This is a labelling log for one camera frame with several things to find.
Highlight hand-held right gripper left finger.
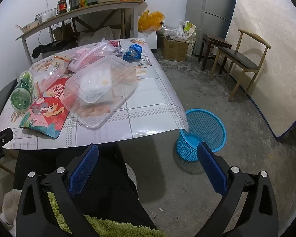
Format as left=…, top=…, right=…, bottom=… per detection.
left=16, top=143, right=99, bottom=237

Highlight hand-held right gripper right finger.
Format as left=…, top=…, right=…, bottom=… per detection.
left=197, top=142, right=279, bottom=237

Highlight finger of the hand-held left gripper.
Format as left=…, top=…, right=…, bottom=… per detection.
left=0, top=128, right=13, bottom=145

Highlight blue plastic basket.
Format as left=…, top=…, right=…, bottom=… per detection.
left=176, top=109, right=227, bottom=162

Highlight pink bubble wrap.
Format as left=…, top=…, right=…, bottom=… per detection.
left=68, top=38, right=119, bottom=73

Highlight wooden chair dark seat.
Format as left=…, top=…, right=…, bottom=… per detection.
left=210, top=28, right=271, bottom=102
left=0, top=78, right=18, bottom=176

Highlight green packet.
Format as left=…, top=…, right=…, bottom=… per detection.
left=10, top=70, right=35, bottom=111

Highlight red snack bag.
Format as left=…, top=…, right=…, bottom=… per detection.
left=19, top=77, right=76, bottom=139

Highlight green white fuzzy jacket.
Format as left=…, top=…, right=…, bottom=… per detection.
left=0, top=189, right=167, bottom=237

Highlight large clear plastic container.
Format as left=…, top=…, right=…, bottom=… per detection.
left=62, top=54, right=140, bottom=129

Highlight clear printed plastic bag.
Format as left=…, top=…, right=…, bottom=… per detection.
left=36, top=54, right=72, bottom=93

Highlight black cloth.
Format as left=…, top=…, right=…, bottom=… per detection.
left=32, top=39, right=79, bottom=59

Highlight white paper bowl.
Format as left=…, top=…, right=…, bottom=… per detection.
left=21, top=21, right=40, bottom=33

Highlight small cardboard box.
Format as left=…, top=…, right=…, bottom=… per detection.
left=52, top=23, right=74, bottom=41

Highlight large cardboard box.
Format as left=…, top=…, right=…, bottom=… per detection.
left=161, top=37, right=189, bottom=62

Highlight clear plastic bowl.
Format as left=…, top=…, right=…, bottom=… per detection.
left=35, top=8, right=58, bottom=24

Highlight dark wooden stool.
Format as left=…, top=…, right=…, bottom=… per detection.
left=198, top=33, right=232, bottom=71

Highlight blue crumpled wrapper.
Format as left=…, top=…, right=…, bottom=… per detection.
left=123, top=44, right=142, bottom=62

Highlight white mattress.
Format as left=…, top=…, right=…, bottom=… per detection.
left=224, top=0, right=296, bottom=139

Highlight white green package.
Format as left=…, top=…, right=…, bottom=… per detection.
left=179, top=20, right=197, bottom=40

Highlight clear plastic bags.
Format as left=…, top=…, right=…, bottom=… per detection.
left=160, top=25, right=185, bottom=41

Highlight wooden shelf table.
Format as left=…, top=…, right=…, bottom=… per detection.
left=15, top=0, right=145, bottom=66

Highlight yellow plastic bag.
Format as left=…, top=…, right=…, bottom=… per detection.
left=138, top=10, right=165, bottom=31

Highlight grey refrigerator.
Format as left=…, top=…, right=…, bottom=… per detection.
left=187, top=0, right=241, bottom=56

